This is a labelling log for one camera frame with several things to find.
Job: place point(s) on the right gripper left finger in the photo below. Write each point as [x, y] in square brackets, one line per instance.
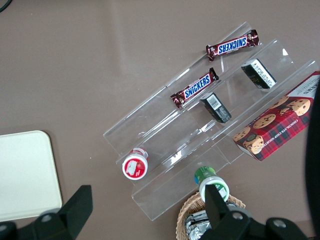
[72, 212]

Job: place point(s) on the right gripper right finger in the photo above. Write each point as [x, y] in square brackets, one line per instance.
[220, 220]

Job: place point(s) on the light wicker basket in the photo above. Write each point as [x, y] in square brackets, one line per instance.
[186, 207]

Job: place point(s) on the cream plastic tray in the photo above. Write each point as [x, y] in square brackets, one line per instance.
[25, 175]

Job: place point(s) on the foil wrapped pack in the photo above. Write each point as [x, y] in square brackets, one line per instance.
[197, 228]

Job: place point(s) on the green lidded cup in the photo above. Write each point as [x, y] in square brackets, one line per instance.
[207, 175]

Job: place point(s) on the red strawberry yogurt cup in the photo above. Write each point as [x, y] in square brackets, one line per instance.
[135, 167]

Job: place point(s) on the red tartan cookie box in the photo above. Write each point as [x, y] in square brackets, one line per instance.
[272, 132]

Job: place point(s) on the small black carton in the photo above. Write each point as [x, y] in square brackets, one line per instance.
[260, 73]
[215, 107]

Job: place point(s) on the clear acrylic stepped stand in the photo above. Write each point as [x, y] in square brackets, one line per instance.
[160, 120]

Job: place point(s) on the Snickers chocolate bar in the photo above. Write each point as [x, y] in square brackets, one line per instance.
[196, 88]
[232, 45]

